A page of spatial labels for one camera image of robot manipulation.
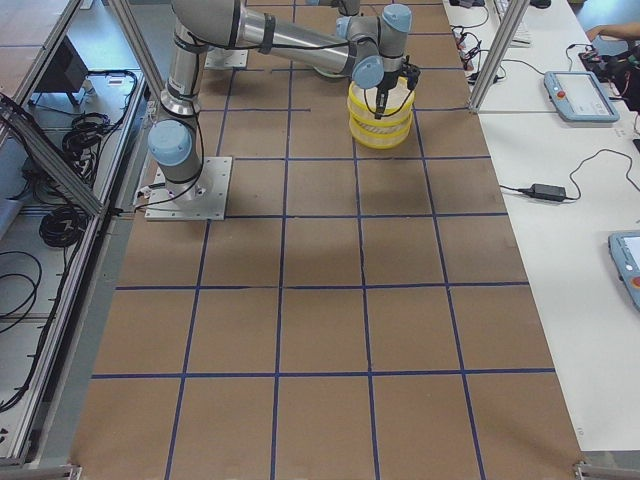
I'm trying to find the blue teach pendant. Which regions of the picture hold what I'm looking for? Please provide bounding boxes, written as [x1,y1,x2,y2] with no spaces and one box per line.
[543,71,619,123]
[608,230,640,309]

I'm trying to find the yellow steamer layer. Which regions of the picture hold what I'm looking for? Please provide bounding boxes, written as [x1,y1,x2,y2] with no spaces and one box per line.
[347,79,417,126]
[349,115,413,150]

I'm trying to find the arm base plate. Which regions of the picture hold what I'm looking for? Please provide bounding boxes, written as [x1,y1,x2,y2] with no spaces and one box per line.
[144,157,232,221]
[205,47,248,70]

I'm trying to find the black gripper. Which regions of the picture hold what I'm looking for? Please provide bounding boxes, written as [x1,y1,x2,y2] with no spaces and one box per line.
[374,56,407,119]

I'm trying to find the black power adapter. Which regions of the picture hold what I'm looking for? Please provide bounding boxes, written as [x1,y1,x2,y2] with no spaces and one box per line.
[517,183,568,202]

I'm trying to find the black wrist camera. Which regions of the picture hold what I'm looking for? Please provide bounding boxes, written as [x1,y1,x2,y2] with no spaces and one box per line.
[400,59,421,91]

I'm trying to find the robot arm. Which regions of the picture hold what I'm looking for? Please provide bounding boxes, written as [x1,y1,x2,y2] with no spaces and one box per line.
[146,1,419,220]

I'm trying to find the aluminium frame post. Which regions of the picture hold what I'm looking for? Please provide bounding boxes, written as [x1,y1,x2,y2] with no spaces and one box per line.
[468,0,529,113]

